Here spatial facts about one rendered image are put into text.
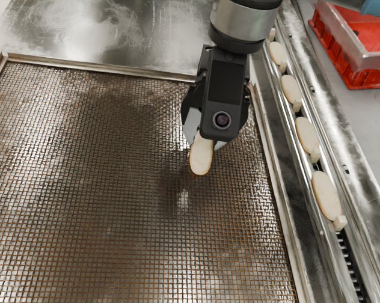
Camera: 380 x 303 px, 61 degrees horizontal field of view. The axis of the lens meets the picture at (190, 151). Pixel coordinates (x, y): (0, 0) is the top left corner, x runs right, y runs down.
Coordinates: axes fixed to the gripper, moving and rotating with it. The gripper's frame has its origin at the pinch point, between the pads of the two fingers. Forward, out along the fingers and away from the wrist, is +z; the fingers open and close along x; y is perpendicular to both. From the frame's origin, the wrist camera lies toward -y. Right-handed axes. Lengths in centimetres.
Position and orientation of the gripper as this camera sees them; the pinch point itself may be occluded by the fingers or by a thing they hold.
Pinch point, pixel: (203, 144)
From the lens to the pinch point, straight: 53.4
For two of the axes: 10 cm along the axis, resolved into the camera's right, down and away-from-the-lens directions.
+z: -1.7, 6.2, 7.6
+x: -9.8, -1.9, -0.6
